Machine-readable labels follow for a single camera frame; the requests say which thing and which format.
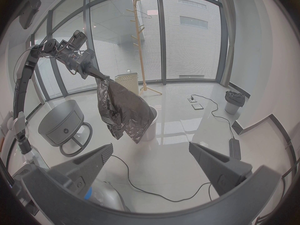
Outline pale grey curtain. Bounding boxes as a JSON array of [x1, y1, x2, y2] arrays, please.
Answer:
[[217, 0, 236, 87]]

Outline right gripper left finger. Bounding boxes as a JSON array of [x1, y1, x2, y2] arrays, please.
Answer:
[[50, 144, 114, 199]]

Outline window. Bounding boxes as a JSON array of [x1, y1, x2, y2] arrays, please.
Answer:
[[30, 0, 231, 103]]

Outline black cable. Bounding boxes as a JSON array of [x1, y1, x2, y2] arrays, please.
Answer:
[[190, 95, 235, 140], [110, 155, 219, 202]]

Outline black plastic bag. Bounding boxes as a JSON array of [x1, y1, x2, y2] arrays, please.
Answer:
[[97, 75, 152, 144], [225, 90, 245, 107]]

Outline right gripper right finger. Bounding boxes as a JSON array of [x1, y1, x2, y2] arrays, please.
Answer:
[[189, 142, 253, 196]]

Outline black power adapter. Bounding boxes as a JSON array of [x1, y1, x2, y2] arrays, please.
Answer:
[[229, 138, 242, 160]]

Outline wooden coat rack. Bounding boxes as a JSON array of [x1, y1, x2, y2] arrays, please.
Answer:
[[125, 0, 163, 97]]

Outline white trash bin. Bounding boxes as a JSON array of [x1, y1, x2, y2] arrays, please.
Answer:
[[225, 102, 242, 115], [140, 106, 158, 142]]

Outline round dark grey table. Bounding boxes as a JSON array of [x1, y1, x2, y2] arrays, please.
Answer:
[[38, 99, 93, 158]]

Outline cream perforated plastic basket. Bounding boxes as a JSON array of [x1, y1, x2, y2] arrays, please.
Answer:
[[114, 72, 139, 95]]

